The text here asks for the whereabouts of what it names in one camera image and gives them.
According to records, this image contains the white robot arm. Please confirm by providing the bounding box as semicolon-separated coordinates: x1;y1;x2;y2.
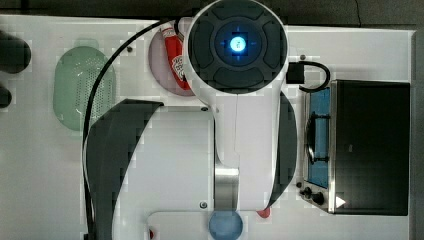
83;0;296;240

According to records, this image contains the black and steel toaster oven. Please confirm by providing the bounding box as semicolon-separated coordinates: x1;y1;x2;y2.
299;80;411;216

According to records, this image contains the grey round plate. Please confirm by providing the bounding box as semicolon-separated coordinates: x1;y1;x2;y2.
148;25;194;97

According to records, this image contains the red ketchup bottle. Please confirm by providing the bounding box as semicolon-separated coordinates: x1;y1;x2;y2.
160;22;190;90

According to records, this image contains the blue bowl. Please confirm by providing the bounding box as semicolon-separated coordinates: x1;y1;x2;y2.
208;211;243;240

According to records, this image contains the red toy strawberry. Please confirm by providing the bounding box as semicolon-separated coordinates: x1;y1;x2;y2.
257;208;271;219

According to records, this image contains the green perforated colander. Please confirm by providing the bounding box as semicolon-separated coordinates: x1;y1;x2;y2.
53;38;116;131

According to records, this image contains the upper black cylinder container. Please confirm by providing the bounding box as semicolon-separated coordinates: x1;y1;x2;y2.
0;31;32;74

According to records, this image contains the black cylinder container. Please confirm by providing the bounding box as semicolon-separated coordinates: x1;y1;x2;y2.
0;31;32;74
0;87;12;108

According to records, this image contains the lower black cylinder container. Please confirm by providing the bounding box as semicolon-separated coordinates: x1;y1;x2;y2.
0;87;12;108

